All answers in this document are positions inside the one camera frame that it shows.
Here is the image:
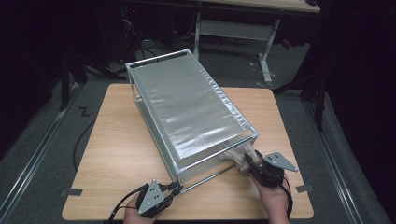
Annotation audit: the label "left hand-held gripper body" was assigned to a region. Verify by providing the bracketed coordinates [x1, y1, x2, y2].
[135, 178, 174, 218]

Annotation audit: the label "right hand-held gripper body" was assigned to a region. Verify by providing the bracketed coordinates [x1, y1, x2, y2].
[248, 151, 299, 188]

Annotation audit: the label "two-tier metal rack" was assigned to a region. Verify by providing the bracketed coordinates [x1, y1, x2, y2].
[125, 49, 260, 194]

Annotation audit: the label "person's left hand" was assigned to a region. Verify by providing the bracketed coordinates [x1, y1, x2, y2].
[122, 197, 163, 224]

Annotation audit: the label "person's right hand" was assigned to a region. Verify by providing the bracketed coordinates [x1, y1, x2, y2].
[251, 176, 290, 224]

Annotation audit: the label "grey tape piece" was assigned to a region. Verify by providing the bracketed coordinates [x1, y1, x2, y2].
[60, 188, 83, 197]
[295, 184, 314, 194]

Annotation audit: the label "black metal stand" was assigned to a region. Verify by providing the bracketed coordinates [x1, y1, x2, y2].
[58, 50, 125, 112]
[272, 69, 330, 132]

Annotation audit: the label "white-legged desk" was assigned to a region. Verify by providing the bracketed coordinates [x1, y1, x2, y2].
[190, 0, 321, 84]

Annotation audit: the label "dark computer tower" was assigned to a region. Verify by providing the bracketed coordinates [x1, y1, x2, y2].
[120, 6, 139, 64]

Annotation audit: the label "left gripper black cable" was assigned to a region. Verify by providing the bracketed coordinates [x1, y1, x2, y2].
[106, 183, 150, 224]

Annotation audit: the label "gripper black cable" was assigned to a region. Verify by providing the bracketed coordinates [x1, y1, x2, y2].
[106, 183, 150, 224]
[278, 176, 294, 218]

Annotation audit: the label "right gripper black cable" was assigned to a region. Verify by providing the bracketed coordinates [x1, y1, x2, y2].
[278, 176, 294, 218]

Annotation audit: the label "metal floor rail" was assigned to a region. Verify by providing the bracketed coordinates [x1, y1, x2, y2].
[0, 82, 83, 218]
[303, 101, 365, 224]

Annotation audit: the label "long black cable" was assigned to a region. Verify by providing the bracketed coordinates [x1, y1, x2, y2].
[72, 119, 96, 172]

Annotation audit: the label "tangled black cables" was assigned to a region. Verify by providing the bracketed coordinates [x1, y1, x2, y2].
[122, 40, 158, 74]

